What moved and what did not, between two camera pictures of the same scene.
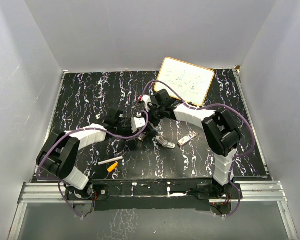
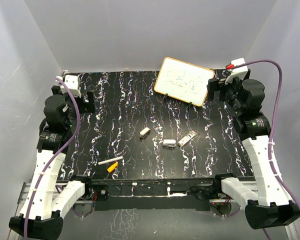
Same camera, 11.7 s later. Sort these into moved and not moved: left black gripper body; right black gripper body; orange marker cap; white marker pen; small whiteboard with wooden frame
Moved: left black gripper body; right black gripper body
Not moved: small whiteboard with wooden frame; white marker pen; orange marker cap
